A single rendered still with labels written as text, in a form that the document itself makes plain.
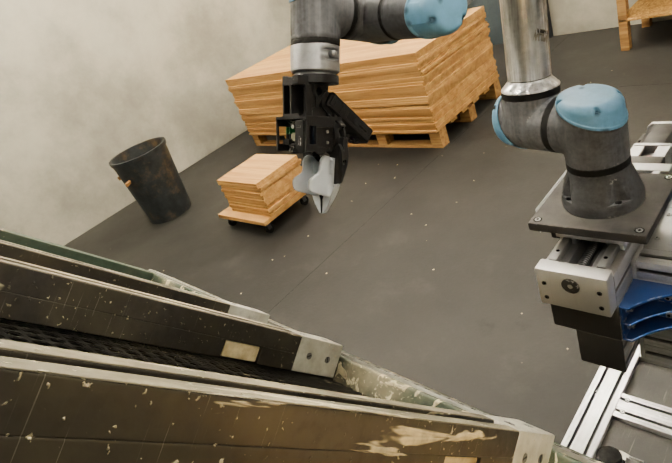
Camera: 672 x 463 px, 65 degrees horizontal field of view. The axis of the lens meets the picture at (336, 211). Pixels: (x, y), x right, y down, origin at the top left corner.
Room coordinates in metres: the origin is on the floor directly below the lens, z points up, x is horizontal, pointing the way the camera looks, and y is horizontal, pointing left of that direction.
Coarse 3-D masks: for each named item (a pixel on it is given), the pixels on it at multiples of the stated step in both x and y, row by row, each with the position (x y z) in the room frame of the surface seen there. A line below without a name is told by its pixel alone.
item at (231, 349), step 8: (224, 344) 0.77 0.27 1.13; (232, 344) 0.78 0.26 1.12; (240, 344) 0.79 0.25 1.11; (248, 344) 0.80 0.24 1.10; (224, 352) 0.77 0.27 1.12; (232, 352) 0.78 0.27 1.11; (240, 352) 0.78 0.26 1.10; (248, 352) 0.79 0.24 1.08; (256, 352) 0.80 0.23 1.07; (248, 360) 0.79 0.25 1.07
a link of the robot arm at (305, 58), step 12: (300, 48) 0.80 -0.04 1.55; (312, 48) 0.79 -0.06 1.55; (324, 48) 0.79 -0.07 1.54; (336, 48) 0.80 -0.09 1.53; (300, 60) 0.79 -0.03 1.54; (312, 60) 0.79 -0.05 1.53; (324, 60) 0.79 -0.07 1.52; (336, 60) 0.80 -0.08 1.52; (300, 72) 0.80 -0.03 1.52; (312, 72) 0.79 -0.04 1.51; (324, 72) 0.79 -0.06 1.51; (336, 72) 0.80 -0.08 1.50
